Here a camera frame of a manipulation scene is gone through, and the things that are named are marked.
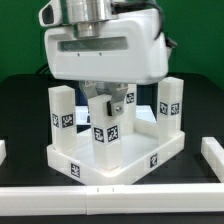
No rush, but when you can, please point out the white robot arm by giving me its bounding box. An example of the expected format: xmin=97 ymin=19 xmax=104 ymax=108
xmin=39 ymin=0 xmax=168 ymax=116

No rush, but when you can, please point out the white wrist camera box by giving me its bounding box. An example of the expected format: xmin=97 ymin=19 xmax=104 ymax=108
xmin=38 ymin=0 xmax=68 ymax=27

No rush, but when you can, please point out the white L-shaped fence wall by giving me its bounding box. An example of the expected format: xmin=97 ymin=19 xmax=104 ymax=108
xmin=0 ymin=136 xmax=224 ymax=217

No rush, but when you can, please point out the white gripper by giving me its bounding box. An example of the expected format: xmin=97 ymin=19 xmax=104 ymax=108
xmin=44 ymin=9 xmax=168 ymax=116

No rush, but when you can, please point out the white desk top tray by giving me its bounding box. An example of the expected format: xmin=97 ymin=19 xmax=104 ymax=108
xmin=47 ymin=119 xmax=185 ymax=185

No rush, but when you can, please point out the white paper marker sheet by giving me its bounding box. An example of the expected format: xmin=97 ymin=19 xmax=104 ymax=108
xmin=76 ymin=105 xmax=156 ymax=125

